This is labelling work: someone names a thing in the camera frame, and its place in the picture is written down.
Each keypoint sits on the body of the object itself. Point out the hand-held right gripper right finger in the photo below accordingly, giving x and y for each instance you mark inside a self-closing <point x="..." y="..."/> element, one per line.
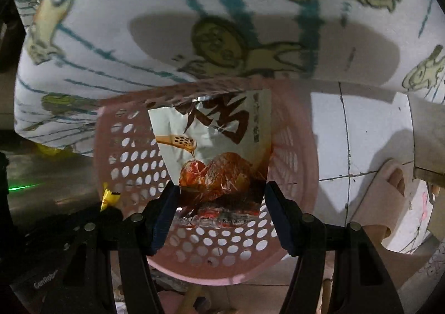
<point x="281" y="220"/>

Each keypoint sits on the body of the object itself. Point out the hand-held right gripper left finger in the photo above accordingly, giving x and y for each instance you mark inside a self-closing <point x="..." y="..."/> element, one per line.
<point x="163" y="220"/>

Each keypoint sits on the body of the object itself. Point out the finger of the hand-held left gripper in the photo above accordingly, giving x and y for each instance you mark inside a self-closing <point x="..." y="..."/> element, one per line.
<point x="111" y="214"/>

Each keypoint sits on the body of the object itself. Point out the yellow snack wrapper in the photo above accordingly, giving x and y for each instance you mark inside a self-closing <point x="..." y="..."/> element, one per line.
<point x="109" y="197"/>

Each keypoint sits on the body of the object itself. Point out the pink perforated plastic basket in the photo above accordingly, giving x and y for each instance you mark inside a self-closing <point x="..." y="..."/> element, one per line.
<point x="139" y="161"/>

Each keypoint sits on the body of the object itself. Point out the roast chicken snack wrapper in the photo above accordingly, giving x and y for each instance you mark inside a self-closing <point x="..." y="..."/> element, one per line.
<point x="215" y="161"/>

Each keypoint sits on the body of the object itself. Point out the yellow plastic bag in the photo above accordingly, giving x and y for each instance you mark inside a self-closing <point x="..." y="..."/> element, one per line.
<point x="47" y="151"/>

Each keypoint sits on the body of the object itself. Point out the pink slipper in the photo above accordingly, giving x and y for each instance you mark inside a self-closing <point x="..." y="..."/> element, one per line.
<point x="382" y="199"/>

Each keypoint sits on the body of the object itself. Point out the printed animal pattern cloth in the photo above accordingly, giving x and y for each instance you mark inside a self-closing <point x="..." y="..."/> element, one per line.
<point x="139" y="39"/>

